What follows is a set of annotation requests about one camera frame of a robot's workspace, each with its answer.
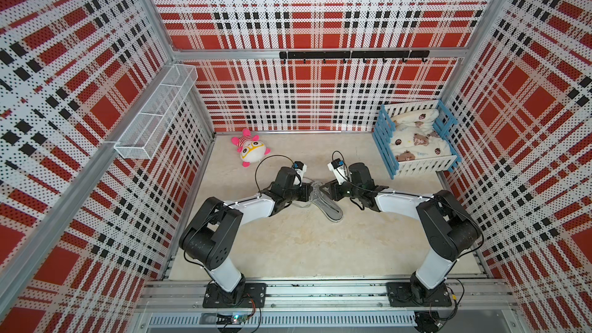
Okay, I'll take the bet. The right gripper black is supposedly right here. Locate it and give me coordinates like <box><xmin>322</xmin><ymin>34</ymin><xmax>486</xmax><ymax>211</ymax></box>
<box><xmin>318</xmin><ymin>178</ymin><xmax>362</xmax><ymax>200</ymax></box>

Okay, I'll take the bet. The blue white slatted crate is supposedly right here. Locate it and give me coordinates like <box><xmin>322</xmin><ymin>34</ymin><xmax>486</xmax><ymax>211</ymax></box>
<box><xmin>372</xmin><ymin>100</ymin><xmax>461</xmax><ymax>179</ymax></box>

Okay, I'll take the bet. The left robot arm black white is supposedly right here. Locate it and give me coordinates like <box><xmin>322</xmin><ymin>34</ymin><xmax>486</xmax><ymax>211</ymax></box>
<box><xmin>179</xmin><ymin>161</ymin><xmax>312</xmax><ymax>306</ymax></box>

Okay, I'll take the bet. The black hook rail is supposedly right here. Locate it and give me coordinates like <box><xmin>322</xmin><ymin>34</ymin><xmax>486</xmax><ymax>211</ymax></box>
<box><xmin>279</xmin><ymin>50</ymin><xmax>430</xmax><ymax>61</ymax></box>

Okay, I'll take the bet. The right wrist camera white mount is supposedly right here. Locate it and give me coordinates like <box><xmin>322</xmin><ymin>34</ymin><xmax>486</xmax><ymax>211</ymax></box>
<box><xmin>328</xmin><ymin>159</ymin><xmax>349</xmax><ymax>185</ymax></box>

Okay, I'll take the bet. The grey shoelace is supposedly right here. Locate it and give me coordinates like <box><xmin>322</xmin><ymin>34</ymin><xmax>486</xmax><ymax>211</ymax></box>
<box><xmin>308</xmin><ymin>180</ymin><xmax>332</xmax><ymax>210</ymax></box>

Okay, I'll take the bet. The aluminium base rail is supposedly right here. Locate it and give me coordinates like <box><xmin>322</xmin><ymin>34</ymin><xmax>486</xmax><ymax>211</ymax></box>
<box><xmin>130</xmin><ymin>276</ymin><xmax>527</xmax><ymax>332</ymax></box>

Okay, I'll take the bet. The right camera black cable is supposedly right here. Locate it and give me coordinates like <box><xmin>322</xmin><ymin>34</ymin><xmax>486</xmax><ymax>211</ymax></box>
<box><xmin>331</xmin><ymin>150</ymin><xmax>352</xmax><ymax>181</ymax></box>

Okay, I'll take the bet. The white pink plush toy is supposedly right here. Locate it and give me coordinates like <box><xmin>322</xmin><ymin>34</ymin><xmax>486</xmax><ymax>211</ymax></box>
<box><xmin>231</xmin><ymin>128</ymin><xmax>271</xmax><ymax>167</ymax></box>

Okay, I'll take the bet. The white wire mesh basket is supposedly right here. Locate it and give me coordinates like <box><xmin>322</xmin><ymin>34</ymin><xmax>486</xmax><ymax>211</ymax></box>
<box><xmin>114</xmin><ymin>64</ymin><xmax>197</xmax><ymax>160</ymax></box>

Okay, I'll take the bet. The grey canvas sneaker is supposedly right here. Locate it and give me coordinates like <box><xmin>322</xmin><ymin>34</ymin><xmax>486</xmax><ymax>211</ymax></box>
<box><xmin>308</xmin><ymin>181</ymin><xmax>344</xmax><ymax>223</ymax></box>

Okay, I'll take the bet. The green circuit board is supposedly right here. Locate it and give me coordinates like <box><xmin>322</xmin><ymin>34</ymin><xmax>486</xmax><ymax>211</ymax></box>
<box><xmin>216</xmin><ymin>314</ymin><xmax>251</xmax><ymax>325</ymax></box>

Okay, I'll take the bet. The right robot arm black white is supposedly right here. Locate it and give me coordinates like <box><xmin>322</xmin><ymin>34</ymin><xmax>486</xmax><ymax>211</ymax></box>
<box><xmin>322</xmin><ymin>159</ymin><xmax>482</xmax><ymax>307</ymax></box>

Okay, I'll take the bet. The camera black cable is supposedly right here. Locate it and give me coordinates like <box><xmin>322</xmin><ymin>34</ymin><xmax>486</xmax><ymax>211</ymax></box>
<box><xmin>253</xmin><ymin>154</ymin><xmax>297</xmax><ymax>195</ymax></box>
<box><xmin>331</xmin><ymin>150</ymin><xmax>352</xmax><ymax>181</ymax></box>

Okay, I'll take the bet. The left camera black cable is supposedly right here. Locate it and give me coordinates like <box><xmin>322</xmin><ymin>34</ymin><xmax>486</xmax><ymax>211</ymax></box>
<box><xmin>253</xmin><ymin>154</ymin><xmax>297</xmax><ymax>195</ymax></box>

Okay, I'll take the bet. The white printed cloth bundle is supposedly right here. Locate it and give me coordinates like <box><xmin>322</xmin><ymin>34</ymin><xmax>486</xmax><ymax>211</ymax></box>
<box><xmin>389</xmin><ymin>109</ymin><xmax>453</xmax><ymax>162</ymax></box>

